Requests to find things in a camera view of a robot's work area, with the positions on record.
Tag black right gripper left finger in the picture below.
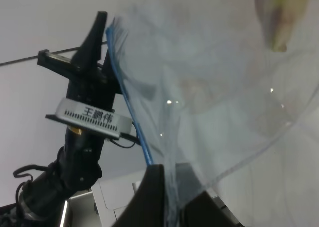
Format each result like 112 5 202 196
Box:
114 165 165 227

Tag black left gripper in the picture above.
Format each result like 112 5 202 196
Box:
37 11 122 112

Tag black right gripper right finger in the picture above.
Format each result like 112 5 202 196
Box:
176 163 242 227

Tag clear zip bag blue zipper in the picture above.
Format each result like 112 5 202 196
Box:
106 0 319 227

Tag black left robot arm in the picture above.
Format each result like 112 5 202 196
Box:
14 11 121 221

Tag purple eggplant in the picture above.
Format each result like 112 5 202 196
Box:
254 0 308 52

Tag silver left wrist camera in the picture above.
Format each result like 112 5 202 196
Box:
46 98 132 139

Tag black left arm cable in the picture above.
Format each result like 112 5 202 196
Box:
0 131 143 227

